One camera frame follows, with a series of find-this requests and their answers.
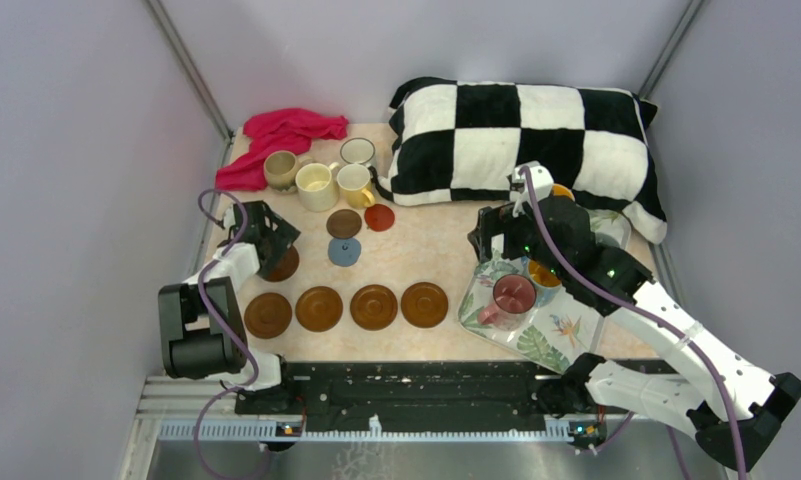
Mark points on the blue-grey apple coaster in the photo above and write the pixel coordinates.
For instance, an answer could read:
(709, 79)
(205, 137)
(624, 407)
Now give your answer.
(344, 252)

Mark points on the pink mug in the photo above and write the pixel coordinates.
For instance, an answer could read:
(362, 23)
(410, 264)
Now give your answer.
(513, 298)

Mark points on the yellow ceramic mug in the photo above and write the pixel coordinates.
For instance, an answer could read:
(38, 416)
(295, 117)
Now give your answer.
(354, 182)

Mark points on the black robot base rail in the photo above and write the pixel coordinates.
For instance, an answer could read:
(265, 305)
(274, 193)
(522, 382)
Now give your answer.
(431, 397)

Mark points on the red apple coaster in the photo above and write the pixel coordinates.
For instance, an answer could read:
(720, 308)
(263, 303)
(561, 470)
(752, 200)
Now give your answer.
(379, 217)

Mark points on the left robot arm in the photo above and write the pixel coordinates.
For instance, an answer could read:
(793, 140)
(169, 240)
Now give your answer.
(202, 332)

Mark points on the brown wooden coaster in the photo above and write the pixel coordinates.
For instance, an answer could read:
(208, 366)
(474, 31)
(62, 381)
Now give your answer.
(268, 315)

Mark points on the beige ceramic mug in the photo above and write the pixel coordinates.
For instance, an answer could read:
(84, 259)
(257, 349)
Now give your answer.
(280, 170)

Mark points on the white dark-rimmed mug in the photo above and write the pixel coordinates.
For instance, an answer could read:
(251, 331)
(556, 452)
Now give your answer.
(358, 151)

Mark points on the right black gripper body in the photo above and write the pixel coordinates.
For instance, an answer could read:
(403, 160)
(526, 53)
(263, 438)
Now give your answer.
(519, 235)

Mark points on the black white checkered pillow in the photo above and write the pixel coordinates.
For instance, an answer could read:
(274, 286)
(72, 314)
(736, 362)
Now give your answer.
(464, 141)

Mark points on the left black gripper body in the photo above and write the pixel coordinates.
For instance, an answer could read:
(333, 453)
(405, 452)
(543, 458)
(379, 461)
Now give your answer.
(280, 238)

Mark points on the crumpled pink cloth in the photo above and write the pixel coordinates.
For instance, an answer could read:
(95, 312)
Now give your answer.
(290, 129)

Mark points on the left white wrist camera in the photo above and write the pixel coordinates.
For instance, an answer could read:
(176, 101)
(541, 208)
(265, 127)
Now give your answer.
(238, 262)

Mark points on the floral white tray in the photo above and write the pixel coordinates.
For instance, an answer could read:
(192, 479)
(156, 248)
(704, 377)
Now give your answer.
(558, 328)

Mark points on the amber wooden coaster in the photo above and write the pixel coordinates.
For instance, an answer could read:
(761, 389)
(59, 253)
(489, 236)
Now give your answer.
(424, 305)
(374, 307)
(319, 309)

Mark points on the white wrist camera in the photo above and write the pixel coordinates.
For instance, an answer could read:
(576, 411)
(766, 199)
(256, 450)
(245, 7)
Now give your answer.
(534, 182)
(238, 262)

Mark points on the cream ceramic mug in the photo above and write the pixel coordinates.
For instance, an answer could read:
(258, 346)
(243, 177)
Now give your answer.
(317, 186)

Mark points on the dark walnut wooden coaster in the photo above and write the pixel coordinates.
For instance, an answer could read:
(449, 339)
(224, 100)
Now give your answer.
(344, 224)
(286, 268)

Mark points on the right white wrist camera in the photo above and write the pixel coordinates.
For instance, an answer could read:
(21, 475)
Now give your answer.
(534, 182)

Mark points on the orange cup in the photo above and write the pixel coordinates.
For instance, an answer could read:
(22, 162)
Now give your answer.
(562, 191)

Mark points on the blue mug yellow inside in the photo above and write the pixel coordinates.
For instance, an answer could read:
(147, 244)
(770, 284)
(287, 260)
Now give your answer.
(547, 285)

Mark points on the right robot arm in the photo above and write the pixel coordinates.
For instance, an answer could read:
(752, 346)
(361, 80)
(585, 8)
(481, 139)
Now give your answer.
(732, 408)

